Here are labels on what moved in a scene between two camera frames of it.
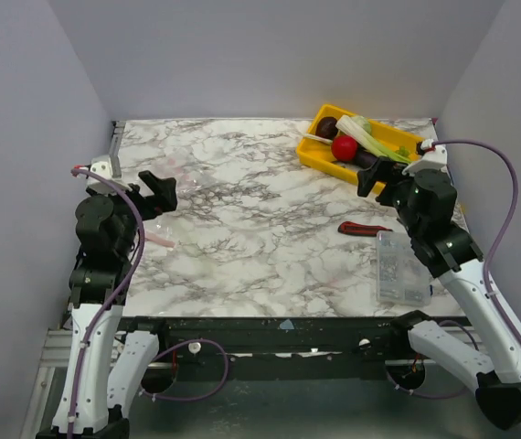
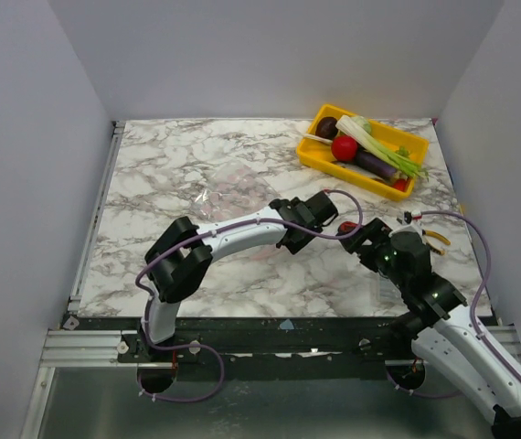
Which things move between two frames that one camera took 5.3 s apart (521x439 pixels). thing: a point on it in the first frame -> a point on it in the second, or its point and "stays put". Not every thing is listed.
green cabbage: x=365 y=123 stays put
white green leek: x=371 y=143 stays put
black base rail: x=292 y=348 stays put
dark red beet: x=326 y=127 stays put
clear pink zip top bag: x=196 y=187 -> x=233 y=188
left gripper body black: x=147 y=206 -> x=295 y=203
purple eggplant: x=365 y=160 stays put
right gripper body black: x=387 y=178 -> x=358 y=239
